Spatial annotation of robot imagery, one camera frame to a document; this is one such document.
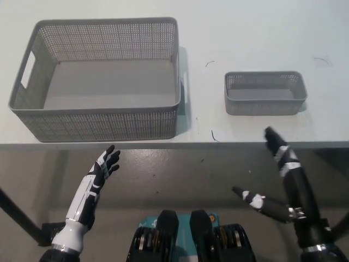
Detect black and white right hand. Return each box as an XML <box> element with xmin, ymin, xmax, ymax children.
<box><xmin>231</xmin><ymin>126</ymin><xmax>321</xmax><ymax>228</ymax></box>

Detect large grey perforated basket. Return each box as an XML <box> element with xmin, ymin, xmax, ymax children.
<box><xmin>7</xmin><ymin>16</ymin><xmax>189</xmax><ymax>143</ymax></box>

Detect black table leg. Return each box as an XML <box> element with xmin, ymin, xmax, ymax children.
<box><xmin>0</xmin><ymin>187</ymin><xmax>46</xmax><ymax>246</ymax></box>
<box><xmin>327</xmin><ymin>210</ymin><xmax>349</xmax><ymax>241</ymax></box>

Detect white and black left hand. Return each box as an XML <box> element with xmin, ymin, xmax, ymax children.
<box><xmin>65</xmin><ymin>145</ymin><xmax>121</xmax><ymax>228</ymax></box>

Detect black and teal robot torso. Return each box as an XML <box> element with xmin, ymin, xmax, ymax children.
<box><xmin>125</xmin><ymin>209</ymin><xmax>257</xmax><ymax>262</ymax></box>

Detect small grey perforated basket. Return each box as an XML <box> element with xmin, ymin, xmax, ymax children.
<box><xmin>224</xmin><ymin>70</ymin><xmax>309</xmax><ymax>116</ymax></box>

